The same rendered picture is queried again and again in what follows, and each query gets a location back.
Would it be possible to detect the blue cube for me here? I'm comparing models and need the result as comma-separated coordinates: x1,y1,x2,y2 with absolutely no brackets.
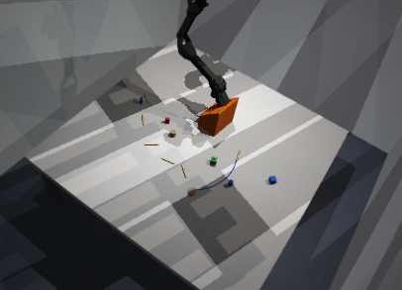
268,176,276,184

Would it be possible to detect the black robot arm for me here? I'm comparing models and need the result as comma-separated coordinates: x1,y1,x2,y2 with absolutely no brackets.
176,0,232,107

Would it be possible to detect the round wooden button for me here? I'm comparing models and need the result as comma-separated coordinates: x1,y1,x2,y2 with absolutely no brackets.
188,188,197,196

